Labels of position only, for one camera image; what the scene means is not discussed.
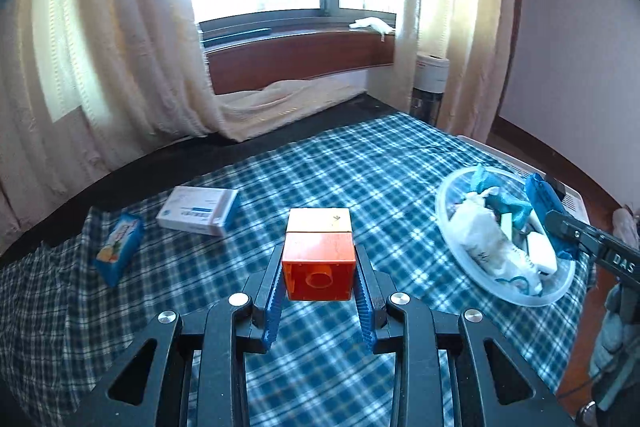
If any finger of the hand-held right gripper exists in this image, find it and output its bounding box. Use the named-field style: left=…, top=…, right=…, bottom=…
left=544, top=207, right=640, bottom=284
left=524, top=174, right=569, bottom=221

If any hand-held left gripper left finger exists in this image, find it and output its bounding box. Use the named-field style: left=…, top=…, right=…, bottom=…
left=65, top=244, right=287, bottom=427

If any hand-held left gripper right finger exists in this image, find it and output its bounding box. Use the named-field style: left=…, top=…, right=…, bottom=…
left=352, top=244, right=577, bottom=427

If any teal cloth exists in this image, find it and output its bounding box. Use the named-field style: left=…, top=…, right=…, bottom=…
left=470, top=164, right=534, bottom=234

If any white plastic packet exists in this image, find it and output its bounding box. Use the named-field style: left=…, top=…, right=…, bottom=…
left=451, top=194, right=547, bottom=296

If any orange toy block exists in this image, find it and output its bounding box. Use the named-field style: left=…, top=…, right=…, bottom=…
left=281, top=206, right=357, bottom=303

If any clear plastic bowl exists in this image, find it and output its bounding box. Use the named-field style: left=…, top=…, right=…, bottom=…
left=433, top=164, right=577, bottom=308

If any person's right hand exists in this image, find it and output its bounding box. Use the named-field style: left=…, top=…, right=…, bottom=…
left=589, top=282, right=637, bottom=379

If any pink fabric item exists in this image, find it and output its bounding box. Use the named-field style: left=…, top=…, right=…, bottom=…
left=613, top=206, right=639, bottom=254

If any white plastic case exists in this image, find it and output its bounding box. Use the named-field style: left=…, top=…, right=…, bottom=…
left=520, top=217, right=559, bottom=276

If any white knotted ribbon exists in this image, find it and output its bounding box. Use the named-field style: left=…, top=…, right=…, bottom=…
left=466, top=185, right=501, bottom=208

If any white medicine box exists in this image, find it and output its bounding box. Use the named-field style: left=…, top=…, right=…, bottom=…
left=155, top=186, right=240, bottom=238

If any blue plaid blanket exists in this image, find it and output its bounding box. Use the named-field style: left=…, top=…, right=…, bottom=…
left=0, top=111, right=597, bottom=427

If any white cylindrical container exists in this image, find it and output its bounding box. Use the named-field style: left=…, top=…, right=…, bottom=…
left=409, top=51, right=451, bottom=126

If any blue food box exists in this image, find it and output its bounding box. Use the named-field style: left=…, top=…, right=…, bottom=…
left=92, top=212, right=146, bottom=288

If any dark bed mattress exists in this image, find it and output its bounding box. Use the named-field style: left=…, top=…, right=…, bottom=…
left=0, top=93, right=407, bottom=259

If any cream lace curtain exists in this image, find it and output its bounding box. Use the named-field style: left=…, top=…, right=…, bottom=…
left=0, top=0, right=367, bottom=228
left=392, top=0, right=523, bottom=146

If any white crumpled cloth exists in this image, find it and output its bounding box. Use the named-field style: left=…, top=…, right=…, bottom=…
left=348, top=16, right=396, bottom=42

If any brown wooden window sill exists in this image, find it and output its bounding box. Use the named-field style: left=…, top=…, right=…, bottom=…
left=199, top=23, right=399, bottom=96

